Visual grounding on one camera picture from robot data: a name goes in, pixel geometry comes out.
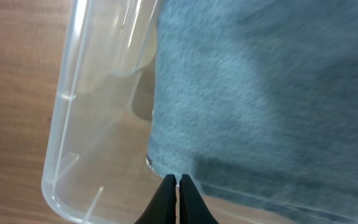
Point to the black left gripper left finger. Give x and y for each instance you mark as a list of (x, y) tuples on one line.
[(162, 207)]

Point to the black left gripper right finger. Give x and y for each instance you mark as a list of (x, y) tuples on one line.
[(193, 209)]

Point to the blue garment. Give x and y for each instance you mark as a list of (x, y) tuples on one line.
[(258, 102)]

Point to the clear plastic storage container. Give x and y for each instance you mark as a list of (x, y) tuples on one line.
[(96, 168)]

